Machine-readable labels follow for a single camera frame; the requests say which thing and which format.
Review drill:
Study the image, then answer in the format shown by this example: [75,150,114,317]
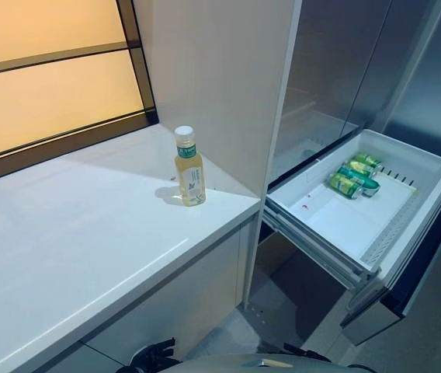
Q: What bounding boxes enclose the yellow tea bottle green label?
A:
[173,124,207,207]

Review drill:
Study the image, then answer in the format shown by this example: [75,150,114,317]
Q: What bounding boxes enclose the white fridge drawer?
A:
[262,128,441,339]

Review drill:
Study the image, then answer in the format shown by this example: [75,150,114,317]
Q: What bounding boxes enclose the stainless steel fridge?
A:
[269,0,441,187]

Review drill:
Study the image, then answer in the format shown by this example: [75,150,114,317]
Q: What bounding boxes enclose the white tall cabinet panel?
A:
[133,0,303,312]

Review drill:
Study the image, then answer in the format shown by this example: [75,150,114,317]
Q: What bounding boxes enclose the lime green drink can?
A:
[326,172,364,200]
[350,152,384,175]

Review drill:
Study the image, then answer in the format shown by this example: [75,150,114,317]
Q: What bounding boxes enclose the dark green drink can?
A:
[338,165,381,198]

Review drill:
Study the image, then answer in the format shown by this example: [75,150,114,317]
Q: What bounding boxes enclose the grey robot torso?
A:
[119,351,361,373]

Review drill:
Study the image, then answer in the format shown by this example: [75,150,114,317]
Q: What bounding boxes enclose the amber window with dark frame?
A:
[0,0,159,187]

